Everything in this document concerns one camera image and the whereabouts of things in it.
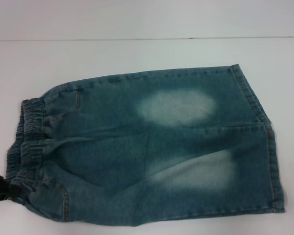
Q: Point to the blue denim shorts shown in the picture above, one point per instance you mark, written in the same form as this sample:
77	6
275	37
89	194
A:
127	156

